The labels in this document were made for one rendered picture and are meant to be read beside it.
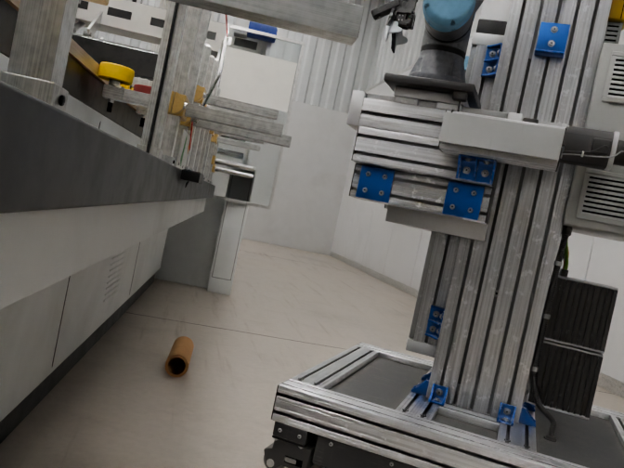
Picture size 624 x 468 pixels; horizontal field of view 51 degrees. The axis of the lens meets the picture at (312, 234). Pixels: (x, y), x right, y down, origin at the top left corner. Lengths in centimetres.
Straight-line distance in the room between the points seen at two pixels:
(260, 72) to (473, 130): 301
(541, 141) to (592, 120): 31
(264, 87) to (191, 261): 127
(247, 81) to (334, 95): 675
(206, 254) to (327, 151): 668
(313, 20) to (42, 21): 23
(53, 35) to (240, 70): 385
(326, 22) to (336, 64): 1055
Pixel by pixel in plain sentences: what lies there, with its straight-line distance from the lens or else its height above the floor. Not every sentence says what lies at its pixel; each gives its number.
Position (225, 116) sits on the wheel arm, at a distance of 161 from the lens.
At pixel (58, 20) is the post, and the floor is 77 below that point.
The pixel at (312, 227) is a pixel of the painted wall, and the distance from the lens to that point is 1093.
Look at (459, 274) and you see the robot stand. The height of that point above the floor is 58.
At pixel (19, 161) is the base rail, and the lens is 47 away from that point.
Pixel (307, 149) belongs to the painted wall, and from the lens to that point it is 1091.
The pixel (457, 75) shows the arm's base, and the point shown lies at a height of 107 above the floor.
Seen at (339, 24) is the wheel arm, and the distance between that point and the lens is 63.
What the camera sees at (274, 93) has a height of 138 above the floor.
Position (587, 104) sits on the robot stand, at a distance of 185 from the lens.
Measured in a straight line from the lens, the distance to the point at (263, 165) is 435.
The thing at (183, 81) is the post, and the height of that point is 90.
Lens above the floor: 66
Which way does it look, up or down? 2 degrees down
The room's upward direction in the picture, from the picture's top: 12 degrees clockwise
